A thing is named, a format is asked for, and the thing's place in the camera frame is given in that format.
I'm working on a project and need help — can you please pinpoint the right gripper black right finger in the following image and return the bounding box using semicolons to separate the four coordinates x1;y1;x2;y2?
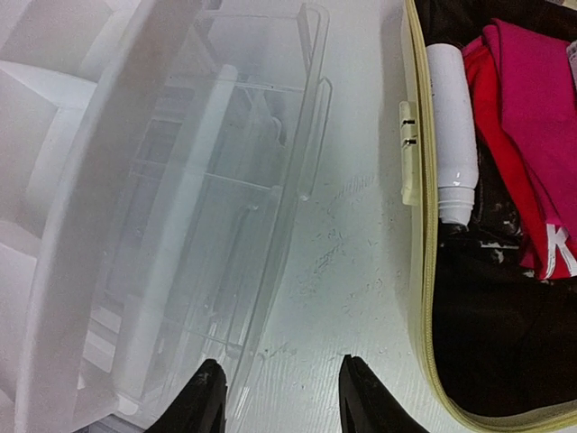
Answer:
338;355;428;433

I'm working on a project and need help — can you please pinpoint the pale yellow hard-shell suitcase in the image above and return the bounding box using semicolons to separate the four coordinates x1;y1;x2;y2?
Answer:
399;1;576;432

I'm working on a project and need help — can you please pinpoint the red t-shirt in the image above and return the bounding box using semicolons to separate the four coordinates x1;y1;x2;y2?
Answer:
463;19;576;280

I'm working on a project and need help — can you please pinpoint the white plastic drawer organizer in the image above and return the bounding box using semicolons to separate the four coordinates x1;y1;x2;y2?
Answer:
1;1;332;432

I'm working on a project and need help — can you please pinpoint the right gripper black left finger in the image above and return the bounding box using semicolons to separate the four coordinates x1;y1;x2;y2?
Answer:
146;359;227;433

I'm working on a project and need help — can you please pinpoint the white cylindrical bottle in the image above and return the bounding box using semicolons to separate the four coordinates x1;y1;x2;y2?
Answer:
426;43;479;226

